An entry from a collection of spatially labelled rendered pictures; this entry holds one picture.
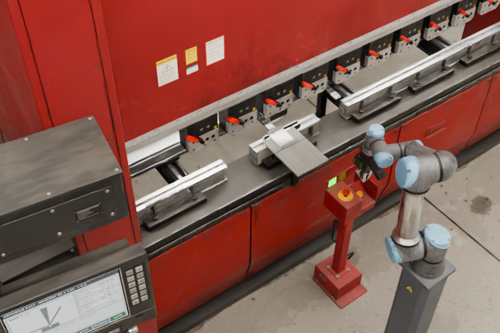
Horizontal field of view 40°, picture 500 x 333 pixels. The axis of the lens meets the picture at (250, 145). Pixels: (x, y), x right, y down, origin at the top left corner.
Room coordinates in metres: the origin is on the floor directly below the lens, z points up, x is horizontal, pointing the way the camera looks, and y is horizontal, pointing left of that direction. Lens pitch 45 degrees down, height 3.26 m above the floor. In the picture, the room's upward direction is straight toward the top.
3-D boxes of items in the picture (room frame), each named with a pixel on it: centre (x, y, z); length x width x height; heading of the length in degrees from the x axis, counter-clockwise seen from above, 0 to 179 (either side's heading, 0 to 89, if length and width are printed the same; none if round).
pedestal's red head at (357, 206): (2.16, -0.49, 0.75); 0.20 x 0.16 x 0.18; 126
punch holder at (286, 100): (2.31, -0.11, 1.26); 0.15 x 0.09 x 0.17; 125
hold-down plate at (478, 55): (3.09, -1.30, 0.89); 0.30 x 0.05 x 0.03; 125
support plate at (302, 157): (2.21, -0.21, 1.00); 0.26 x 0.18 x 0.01; 35
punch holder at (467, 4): (3.00, -1.08, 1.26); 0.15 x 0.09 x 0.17; 125
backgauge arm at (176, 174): (2.38, 0.46, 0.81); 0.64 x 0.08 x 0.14; 35
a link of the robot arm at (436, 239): (1.73, -0.77, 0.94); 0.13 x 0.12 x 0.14; 102
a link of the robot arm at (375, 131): (2.16, -0.55, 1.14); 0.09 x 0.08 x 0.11; 12
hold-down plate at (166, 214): (1.93, 0.33, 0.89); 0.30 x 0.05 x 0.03; 125
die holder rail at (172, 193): (2.01, 0.32, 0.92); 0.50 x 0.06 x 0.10; 125
